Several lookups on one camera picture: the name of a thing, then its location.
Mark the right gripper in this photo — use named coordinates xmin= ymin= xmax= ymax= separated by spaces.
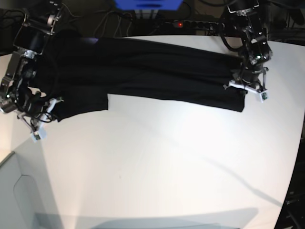
xmin=0 ymin=87 xmax=64 ymax=130

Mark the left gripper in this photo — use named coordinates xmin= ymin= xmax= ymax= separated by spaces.
xmin=224 ymin=67 xmax=269 ymax=95

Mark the black T-shirt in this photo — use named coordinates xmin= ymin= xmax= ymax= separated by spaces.
xmin=30 ymin=31 xmax=245 ymax=121

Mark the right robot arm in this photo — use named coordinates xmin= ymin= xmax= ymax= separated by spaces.
xmin=0 ymin=0 xmax=63 ymax=133

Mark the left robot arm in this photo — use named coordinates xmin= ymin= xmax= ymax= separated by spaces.
xmin=219 ymin=0 xmax=273 ymax=101

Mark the black power strip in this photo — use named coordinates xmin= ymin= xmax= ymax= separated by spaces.
xmin=168 ymin=20 xmax=219 ymax=31

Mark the blue plastic box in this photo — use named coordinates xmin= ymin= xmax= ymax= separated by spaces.
xmin=114 ymin=0 xmax=183 ymax=10

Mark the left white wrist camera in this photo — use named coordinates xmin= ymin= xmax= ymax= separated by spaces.
xmin=256 ymin=90 xmax=269 ymax=103

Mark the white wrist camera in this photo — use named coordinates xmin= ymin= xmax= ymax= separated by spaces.
xmin=256 ymin=90 xmax=269 ymax=103
xmin=30 ymin=128 xmax=46 ymax=143

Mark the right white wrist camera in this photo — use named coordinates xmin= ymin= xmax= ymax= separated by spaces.
xmin=30 ymin=128 xmax=46 ymax=143

